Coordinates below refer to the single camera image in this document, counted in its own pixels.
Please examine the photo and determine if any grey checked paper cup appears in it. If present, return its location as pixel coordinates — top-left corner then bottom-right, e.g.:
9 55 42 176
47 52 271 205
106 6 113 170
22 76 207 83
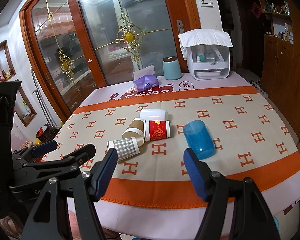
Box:
107 137 140 162

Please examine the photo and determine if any brown paper cup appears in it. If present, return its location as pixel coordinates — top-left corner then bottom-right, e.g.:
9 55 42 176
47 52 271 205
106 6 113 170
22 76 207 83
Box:
122 118 145 147

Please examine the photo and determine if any blue plastic cup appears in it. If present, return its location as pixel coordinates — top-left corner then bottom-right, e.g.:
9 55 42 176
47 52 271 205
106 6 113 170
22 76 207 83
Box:
183 120 215 160

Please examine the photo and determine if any red paper cup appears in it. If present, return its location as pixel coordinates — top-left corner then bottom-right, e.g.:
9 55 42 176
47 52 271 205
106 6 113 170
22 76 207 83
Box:
144 120 170 141

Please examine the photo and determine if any white plastic cup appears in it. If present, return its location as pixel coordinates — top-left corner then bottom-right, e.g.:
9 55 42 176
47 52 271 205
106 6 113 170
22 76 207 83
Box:
140 108 168 121

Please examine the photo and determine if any orange beige H blanket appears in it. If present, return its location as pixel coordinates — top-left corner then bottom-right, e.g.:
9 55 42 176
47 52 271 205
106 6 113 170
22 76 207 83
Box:
44 86 300 212

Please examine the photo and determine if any wooden glass sliding door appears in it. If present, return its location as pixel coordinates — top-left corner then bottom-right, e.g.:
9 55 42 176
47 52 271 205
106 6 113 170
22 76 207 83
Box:
20 0 200 121

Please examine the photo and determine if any purple tissue pack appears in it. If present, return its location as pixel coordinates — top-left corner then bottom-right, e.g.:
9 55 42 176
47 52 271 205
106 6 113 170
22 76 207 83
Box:
133 65 159 92

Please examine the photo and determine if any dark wooden cabinet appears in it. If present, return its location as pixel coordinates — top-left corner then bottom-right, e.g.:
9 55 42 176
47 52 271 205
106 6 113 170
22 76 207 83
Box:
259 0 300 138

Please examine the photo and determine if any teal cylindrical canister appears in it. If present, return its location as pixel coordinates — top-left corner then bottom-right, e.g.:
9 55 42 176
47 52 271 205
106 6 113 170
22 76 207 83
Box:
162 56 182 80

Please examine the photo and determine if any white countertop sterilizer box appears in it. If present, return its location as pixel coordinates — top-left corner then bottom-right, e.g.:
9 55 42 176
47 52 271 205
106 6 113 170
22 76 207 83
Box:
186 44 230 80

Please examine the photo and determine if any white wall switch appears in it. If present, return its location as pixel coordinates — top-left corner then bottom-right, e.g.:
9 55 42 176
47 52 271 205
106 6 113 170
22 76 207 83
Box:
199 0 213 7

